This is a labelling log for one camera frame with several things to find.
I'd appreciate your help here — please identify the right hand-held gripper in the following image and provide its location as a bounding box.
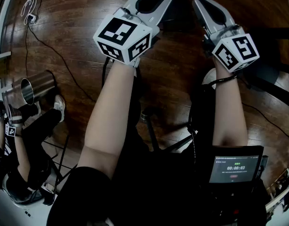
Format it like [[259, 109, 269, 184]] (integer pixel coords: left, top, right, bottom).
[[192, 0, 260, 73]]

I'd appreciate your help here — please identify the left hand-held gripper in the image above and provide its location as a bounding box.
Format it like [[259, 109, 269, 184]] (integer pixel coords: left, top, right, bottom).
[[93, 0, 176, 68]]

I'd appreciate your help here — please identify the person's right forearm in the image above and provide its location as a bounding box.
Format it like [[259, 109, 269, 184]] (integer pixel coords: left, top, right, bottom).
[[211, 57, 249, 148]]

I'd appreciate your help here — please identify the person's left forearm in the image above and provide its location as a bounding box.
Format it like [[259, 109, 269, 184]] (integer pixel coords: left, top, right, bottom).
[[83, 60, 138, 156]]

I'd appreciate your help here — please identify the person's white shoe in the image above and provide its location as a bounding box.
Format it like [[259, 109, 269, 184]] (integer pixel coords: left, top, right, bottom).
[[201, 68, 217, 90], [53, 94, 66, 123]]

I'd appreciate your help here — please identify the black chair base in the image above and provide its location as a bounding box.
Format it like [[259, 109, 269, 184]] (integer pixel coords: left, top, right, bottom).
[[238, 26, 289, 99]]

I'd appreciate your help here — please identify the black metal stand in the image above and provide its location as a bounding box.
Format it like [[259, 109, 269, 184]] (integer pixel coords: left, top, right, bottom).
[[140, 107, 195, 153]]

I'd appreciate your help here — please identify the silver metal bin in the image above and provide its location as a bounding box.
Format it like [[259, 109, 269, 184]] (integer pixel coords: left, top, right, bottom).
[[20, 70, 56, 106]]

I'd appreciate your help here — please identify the white metal railing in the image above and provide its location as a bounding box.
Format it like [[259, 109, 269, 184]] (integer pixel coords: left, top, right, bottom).
[[0, 0, 18, 61]]

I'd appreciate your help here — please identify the black screen device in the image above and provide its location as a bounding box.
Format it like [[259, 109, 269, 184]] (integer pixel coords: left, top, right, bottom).
[[208, 145, 265, 185]]

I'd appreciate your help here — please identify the person's black clothing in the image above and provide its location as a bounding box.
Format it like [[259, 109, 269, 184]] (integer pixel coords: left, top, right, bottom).
[[47, 74, 272, 226]]

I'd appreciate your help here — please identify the black wrist strap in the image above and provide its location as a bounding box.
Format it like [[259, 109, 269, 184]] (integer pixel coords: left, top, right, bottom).
[[213, 75, 238, 86]]

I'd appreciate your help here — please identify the long black floor cable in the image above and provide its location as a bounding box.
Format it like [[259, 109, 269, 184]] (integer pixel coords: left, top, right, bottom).
[[25, 22, 97, 102]]

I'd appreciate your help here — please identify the white power strip with cables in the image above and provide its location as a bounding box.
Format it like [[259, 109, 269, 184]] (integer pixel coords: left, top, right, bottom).
[[21, 0, 40, 24]]

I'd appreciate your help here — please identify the white table frame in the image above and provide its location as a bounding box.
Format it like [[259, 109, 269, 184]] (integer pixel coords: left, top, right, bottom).
[[264, 160, 289, 222]]

